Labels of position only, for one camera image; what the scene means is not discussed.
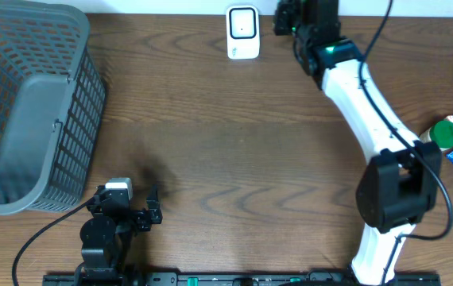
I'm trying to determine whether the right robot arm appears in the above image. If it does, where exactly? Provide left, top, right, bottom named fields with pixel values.
left=273, top=1, right=442, bottom=285

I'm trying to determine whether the grey plastic mesh basket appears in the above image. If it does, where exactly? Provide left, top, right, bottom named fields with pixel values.
left=0, top=1, right=106, bottom=215

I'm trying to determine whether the left black cable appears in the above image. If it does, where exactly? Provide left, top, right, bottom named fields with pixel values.
left=11, top=198, right=95, bottom=286

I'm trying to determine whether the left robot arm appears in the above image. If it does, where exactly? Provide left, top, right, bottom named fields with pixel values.
left=73, top=184, right=163, bottom=286

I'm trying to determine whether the green lid jar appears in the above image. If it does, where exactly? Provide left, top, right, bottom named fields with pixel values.
left=420, top=120, right=453, bottom=152

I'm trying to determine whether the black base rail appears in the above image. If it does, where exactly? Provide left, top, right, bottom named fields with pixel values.
left=42, top=271, right=442, bottom=286

